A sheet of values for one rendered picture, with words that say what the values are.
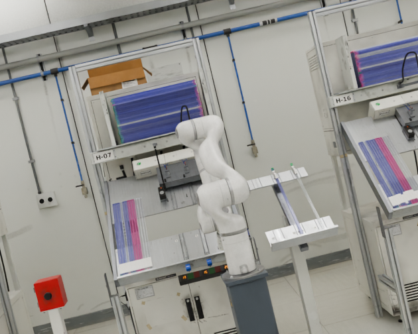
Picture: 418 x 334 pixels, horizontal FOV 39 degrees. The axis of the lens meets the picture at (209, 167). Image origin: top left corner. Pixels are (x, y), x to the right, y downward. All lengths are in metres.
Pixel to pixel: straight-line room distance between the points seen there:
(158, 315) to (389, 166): 1.53
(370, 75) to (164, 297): 1.76
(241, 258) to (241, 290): 0.13
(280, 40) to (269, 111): 0.60
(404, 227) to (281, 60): 2.07
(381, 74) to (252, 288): 1.65
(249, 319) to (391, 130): 1.55
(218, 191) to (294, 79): 2.68
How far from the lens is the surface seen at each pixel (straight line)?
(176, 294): 3.36
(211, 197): 2.47
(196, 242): 3.07
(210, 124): 2.72
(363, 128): 3.56
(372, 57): 3.61
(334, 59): 3.74
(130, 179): 3.46
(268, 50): 5.02
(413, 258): 3.58
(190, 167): 3.35
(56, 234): 5.06
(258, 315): 2.57
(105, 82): 3.77
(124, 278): 3.02
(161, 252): 3.08
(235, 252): 2.52
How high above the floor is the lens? 1.33
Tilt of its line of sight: 3 degrees down
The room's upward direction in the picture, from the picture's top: 13 degrees counter-clockwise
